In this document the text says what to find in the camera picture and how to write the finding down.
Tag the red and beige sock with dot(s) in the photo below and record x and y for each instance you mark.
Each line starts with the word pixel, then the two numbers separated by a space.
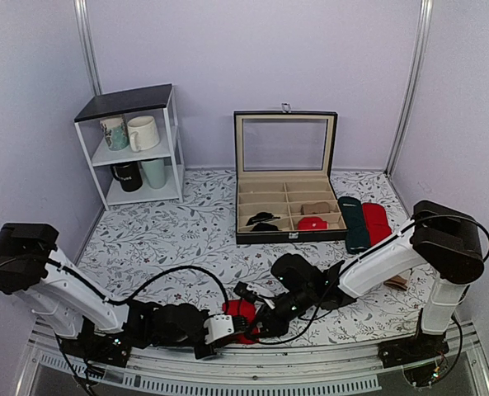
pixel 242 313

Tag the red sock with white band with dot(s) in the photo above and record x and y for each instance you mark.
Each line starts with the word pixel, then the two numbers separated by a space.
pixel 376 221

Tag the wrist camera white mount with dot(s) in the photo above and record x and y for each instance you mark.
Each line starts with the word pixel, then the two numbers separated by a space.
pixel 263 294
pixel 217 327

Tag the left metal corner post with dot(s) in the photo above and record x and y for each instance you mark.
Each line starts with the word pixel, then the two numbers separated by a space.
pixel 88 52

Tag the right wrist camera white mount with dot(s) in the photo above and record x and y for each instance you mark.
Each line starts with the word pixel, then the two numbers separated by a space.
pixel 263 294

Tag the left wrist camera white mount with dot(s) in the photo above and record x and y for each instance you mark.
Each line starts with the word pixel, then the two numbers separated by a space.
pixel 217 327

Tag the light green tumbler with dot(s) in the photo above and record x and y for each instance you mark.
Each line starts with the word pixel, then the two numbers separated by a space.
pixel 154 171

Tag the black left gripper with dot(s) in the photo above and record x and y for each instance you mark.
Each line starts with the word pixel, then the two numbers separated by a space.
pixel 215 346

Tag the white shelf with black top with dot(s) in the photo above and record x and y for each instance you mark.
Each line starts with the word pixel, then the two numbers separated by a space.
pixel 157 101

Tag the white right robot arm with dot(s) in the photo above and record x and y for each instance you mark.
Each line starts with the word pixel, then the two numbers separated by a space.
pixel 445 239

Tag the metal corner post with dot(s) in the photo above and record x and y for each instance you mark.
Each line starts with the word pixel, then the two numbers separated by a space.
pixel 419 51
pixel 88 52

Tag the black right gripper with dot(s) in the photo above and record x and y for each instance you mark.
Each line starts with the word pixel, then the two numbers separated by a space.
pixel 274 327

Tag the cream and brown sock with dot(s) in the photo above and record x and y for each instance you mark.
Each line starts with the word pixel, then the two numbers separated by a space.
pixel 400 281

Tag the black mug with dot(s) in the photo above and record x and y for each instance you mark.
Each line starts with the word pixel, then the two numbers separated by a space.
pixel 128 175

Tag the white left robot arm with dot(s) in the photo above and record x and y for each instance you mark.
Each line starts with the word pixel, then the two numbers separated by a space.
pixel 90 321

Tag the rolled brown sock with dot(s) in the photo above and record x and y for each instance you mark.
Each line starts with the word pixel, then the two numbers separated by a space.
pixel 319 208

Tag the dark green sock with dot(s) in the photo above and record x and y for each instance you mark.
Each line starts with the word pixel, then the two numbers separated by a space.
pixel 357 237

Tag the rolled black sock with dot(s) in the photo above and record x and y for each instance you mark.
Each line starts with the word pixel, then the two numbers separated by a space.
pixel 263 222

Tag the aluminium front frame rail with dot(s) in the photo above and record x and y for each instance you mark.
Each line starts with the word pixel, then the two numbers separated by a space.
pixel 343 369

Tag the teal patterned mug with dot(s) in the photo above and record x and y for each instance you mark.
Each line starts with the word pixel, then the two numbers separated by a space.
pixel 115 133

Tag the black compartment storage box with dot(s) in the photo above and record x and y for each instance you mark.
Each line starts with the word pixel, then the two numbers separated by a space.
pixel 283 159

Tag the rolled red sock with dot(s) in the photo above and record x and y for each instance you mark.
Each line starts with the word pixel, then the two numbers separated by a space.
pixel 312 223

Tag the white mug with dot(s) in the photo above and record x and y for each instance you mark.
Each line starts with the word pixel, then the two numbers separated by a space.
pixel 143 133

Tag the right metal corner post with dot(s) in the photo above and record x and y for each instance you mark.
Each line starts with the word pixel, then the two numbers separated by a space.
pixel 419 51

